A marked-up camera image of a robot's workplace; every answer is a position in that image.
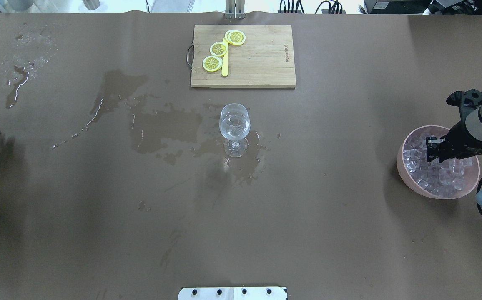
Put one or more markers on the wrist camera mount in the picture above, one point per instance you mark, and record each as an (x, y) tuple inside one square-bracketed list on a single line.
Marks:
[(466, 101)]

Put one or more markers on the lemon slice near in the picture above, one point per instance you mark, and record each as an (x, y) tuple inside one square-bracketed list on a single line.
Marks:
[(235, 37)]

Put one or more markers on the yellow plastic knife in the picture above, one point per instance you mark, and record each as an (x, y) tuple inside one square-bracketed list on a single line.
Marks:
[(225, 65)]

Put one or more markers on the pink bowl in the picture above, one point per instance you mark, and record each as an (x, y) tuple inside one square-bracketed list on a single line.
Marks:
[(436, 131)]

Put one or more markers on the clear ice cubes pile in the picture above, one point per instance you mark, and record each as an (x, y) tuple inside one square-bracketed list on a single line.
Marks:
[(443, 180)]

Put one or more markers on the lemon slice far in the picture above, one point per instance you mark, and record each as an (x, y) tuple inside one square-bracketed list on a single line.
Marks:
[(212, 63)]

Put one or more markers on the clear wine glass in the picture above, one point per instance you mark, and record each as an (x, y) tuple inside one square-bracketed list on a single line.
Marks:
[(234, 125)]

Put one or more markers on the bamboo cutting board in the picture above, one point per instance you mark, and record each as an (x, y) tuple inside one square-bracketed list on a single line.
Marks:
[(265, 60)]

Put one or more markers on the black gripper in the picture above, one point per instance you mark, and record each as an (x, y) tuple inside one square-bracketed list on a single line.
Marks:
[(461, 136)]

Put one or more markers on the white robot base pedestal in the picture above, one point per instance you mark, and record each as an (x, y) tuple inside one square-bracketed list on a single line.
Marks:
[(234, 293)]

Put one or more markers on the lemon slice middle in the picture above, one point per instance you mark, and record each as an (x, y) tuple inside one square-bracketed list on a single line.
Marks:
[(219, 49)]

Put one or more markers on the lemon slice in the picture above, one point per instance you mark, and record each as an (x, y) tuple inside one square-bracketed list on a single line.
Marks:
[(212, 63), (235, 37), (219, 49)]

